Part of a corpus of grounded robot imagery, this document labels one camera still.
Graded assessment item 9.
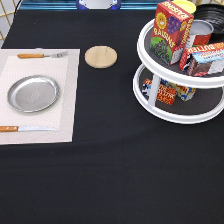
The red raisins box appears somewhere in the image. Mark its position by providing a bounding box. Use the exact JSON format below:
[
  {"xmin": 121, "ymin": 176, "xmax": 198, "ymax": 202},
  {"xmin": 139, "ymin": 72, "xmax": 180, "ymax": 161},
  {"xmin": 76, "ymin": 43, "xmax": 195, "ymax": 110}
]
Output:
[{"xmin": 150, "ymin": 0, "xmax": 194, "ymax": 65}]

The silver metal plate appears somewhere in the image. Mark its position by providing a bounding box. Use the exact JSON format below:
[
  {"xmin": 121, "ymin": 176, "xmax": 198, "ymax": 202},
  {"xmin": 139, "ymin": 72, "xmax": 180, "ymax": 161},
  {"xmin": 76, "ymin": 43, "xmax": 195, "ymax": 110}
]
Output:
[{"xmin": 7, "ymin": 75, "xmax": 60, "ymax": 113}]

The wooden-handled knife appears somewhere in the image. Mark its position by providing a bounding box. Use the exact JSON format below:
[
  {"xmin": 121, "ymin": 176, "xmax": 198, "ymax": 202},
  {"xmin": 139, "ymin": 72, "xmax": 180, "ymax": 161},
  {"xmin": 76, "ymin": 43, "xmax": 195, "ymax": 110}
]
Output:
[{"xmin": 0, "ymin": 126, "xmax": 57, "ymax": 132}]

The yellow-lidded green canister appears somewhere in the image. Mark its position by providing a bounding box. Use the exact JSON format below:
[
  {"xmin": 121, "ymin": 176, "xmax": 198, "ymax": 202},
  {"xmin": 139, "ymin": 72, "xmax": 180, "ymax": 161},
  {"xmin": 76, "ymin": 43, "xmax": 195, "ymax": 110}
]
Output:
[{"xmin": 173, "ymin": 0, "xmax": 196, "ymax": 15}]

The red box lower tier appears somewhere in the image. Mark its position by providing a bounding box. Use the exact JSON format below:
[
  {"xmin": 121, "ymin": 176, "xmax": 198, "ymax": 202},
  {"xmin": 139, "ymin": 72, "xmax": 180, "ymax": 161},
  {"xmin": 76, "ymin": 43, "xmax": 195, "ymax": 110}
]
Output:
[{"xmin": 142, "ymin": 78, "xmax": 178, "ymax": 106}]

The white two-tier lazy Susan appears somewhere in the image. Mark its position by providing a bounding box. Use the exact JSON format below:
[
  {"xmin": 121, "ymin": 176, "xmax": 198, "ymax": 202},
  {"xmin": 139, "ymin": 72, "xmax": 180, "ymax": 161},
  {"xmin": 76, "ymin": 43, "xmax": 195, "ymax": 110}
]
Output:
[{"xmin": 133, "ymin": 20, "xmax": 224, "ymax": 124}]

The beige woven placemat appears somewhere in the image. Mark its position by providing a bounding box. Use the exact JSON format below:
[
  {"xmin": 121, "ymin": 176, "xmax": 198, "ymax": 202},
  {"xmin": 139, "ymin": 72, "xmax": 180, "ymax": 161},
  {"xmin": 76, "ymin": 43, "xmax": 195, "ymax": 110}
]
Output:
[{"xmin": 0, "ymin": 49, "xmax": 80, "ymax": 145}]

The blue yellow can lower tier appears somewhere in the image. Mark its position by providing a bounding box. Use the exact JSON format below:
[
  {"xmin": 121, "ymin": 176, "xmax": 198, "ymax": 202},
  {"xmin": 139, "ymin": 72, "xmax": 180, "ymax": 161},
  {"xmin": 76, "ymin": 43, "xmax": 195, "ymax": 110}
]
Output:
[{"xmin": 161, "ymin": 79, "xmax": 196, "ymax": 102}]

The black bowl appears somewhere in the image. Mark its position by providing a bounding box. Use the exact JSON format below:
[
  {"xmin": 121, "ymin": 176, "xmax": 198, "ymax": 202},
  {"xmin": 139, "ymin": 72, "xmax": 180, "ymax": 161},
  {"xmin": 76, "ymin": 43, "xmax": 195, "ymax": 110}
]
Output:
[{"xmin": 194, "ymin": 4, "xmax": 224, "ymax": 34}]

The wooden-handled fork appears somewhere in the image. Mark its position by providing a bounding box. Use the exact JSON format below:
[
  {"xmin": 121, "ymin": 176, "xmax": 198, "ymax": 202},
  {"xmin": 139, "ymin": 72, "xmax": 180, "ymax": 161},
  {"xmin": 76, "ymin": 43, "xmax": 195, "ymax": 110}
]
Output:
[{"xmin": 17, "ymin": 51, "xmax": 68, "ymax": 59}]

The red butter box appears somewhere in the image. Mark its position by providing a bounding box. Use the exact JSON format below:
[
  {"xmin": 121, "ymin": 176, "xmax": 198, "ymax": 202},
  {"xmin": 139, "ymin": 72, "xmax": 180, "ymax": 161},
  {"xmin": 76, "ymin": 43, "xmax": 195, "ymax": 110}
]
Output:
[{"xmin": 179, "ymin": 42, "xmax": 224, "ymax": 77}]

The round wooden coaster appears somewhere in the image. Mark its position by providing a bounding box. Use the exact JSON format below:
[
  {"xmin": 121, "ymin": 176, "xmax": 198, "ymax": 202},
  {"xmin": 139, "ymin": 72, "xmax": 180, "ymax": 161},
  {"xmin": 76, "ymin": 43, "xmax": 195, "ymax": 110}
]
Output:
[{"xmin": 85, "ymin": 46, "xmax": 117, "ymax": 68}]

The red soup can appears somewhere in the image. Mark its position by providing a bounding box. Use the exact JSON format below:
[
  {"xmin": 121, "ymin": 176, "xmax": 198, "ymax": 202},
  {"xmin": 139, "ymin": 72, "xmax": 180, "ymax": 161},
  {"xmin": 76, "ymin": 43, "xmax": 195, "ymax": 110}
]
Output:
[{"xmin": 185, "ymin": 19, "xmax": 214, "ymax": 48}]

